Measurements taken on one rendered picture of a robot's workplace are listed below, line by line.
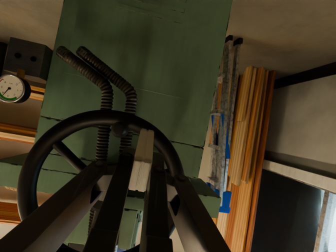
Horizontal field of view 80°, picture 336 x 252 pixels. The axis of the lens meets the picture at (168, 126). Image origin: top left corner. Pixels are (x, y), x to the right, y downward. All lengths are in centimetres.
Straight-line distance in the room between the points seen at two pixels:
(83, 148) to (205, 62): 40
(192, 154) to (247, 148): 134
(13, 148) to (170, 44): 300
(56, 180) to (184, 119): 37
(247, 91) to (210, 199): 140
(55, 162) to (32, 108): 269
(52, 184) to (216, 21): 62
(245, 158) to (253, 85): 64
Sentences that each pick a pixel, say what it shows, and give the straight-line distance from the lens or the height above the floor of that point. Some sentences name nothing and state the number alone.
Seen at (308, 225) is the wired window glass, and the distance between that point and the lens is 188.
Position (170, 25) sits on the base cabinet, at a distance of 61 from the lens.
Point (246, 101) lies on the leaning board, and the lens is 188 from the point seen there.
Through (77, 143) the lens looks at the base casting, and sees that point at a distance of 57.
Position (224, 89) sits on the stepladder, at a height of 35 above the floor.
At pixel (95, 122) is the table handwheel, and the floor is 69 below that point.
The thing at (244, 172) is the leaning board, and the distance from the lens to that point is 190.
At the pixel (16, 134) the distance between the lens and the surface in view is 272.
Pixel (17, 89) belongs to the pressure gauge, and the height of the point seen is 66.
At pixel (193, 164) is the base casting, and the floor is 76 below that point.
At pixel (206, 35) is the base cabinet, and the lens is 62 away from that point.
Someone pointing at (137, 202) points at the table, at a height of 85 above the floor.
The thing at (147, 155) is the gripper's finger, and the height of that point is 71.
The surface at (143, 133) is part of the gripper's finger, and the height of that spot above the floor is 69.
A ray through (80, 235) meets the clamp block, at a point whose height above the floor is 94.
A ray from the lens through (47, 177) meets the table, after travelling 61.
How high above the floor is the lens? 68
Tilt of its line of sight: 1 degrees down
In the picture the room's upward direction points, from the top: 169 degrees counter-clockwise
